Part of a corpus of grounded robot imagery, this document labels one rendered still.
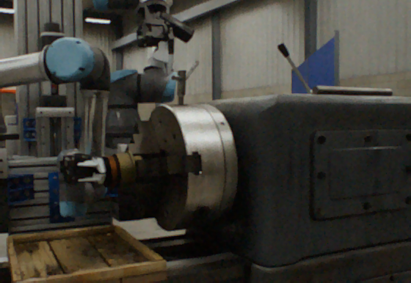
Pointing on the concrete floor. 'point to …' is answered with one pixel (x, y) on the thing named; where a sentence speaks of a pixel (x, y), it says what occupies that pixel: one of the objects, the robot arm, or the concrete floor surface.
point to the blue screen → (319, 67)
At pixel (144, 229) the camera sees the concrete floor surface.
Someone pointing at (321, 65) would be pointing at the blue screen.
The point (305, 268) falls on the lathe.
